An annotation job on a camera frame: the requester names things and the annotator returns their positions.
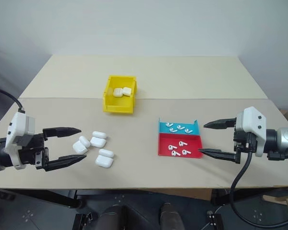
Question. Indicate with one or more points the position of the yellow plastic bin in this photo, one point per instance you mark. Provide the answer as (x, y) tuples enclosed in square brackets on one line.
[(117, 105)]

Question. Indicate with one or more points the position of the white wireless earbud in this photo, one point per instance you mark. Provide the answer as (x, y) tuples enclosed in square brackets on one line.
[(180, 127), (182, 143), (168, 124), (188, 131), (171, 146), (175, 153), (172, 130), (186, 152)]

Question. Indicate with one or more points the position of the black table frame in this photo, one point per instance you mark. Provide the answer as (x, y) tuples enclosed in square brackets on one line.
[(50, 195)]

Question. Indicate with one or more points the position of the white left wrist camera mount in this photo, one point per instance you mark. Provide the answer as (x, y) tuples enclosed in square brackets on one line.
[(19, 124)]

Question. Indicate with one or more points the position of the blue plastic tray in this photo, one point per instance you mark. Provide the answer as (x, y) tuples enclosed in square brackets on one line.
[(164, 129)]

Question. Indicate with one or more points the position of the red plastic tray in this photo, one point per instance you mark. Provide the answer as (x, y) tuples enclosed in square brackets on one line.
[(194, 145)]

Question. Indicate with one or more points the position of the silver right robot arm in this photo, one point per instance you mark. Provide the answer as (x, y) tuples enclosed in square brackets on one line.
[(286, 137)]

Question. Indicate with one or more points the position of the dark rounded shape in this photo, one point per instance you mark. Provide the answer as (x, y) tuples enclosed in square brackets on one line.
[(115, 219), (170, 216)]

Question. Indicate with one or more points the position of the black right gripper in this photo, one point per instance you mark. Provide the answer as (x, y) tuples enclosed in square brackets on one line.
[(242, 143)]

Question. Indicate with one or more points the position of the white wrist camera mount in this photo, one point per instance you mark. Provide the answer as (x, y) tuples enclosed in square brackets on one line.
[(19, 124), (252, 124)]

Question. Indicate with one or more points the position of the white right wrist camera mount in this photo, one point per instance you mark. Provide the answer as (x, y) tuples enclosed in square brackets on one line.
[(252, 124)]

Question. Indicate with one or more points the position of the wooden stool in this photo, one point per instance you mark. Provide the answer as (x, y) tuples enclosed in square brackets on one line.
[(286, 203)]

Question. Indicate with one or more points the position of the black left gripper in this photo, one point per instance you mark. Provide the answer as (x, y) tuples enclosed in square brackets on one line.
[(31, 148)]

